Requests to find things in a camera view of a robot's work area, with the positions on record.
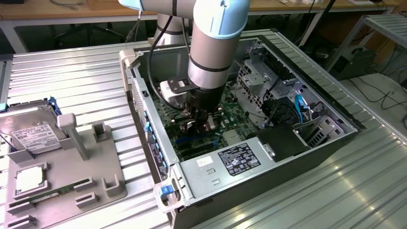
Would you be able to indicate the open black PC case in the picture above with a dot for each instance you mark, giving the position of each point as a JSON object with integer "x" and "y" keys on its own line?
{"x": 318, "y": 171}

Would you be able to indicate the metal slat side table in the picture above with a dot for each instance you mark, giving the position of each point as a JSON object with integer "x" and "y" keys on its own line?
{"x": 387, "y": 26}

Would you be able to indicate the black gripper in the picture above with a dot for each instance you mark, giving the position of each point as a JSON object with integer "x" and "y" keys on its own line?
{"x": 205, "y": 100}

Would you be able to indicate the grey parts rack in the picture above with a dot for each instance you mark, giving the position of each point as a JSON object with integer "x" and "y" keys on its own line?
{"x": 63, "y": 171}

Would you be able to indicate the grey power supply unit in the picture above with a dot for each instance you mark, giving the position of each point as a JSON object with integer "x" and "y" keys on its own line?
{"x": 203, "y": 176}

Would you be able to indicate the silver chipset heatsink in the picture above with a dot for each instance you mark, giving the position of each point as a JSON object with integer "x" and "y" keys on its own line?
{"x": 234, "y": 138}

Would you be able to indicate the blue disk carrier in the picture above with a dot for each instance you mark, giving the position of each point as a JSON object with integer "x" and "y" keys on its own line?
{"x": 54, "y": 107}

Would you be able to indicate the blue case latch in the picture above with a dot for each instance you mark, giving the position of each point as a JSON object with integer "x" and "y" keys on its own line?
{"x": 166, "y": 190}

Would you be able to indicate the silver CPU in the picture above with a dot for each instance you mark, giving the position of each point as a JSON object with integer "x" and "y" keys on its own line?
{"x": 30, "y": 180}

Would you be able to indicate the grey case corner fixture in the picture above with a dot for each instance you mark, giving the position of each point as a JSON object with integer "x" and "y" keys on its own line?
{"x": 166, "y": 207}

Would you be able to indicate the graphics card with fan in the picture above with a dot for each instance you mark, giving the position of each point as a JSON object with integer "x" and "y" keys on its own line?
{"x": 214, "y": 122}

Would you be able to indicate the green loose RAM stick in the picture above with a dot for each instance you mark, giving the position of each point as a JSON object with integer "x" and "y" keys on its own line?
{"x": 58, "y": 190}

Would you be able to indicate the black box on floor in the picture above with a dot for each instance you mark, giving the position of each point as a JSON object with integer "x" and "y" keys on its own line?
{"x": 359, "y": 59}

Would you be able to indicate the black air shroud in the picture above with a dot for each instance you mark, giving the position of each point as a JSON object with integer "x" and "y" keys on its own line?
{"x": 283, "y": 143}

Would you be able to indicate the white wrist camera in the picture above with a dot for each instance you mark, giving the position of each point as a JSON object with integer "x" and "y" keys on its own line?
{"x": 171, "y": 97}

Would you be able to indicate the silver hard disk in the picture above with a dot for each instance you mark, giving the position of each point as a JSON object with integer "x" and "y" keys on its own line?
{"x": 26, "y": 124}

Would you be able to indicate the silver disk bay cage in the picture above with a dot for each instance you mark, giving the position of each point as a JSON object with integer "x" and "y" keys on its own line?
{"x": 254, "y": 78}

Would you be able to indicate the wooden desk with white frame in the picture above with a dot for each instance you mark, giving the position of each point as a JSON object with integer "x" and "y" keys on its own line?
{"x": 63, "y": 9}

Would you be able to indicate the green motherboard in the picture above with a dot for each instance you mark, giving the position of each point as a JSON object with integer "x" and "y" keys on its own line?
{"x": 235, "y": 117}

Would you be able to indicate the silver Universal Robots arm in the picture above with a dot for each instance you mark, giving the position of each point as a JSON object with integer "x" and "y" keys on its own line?
{"x": 210, "y": 47}

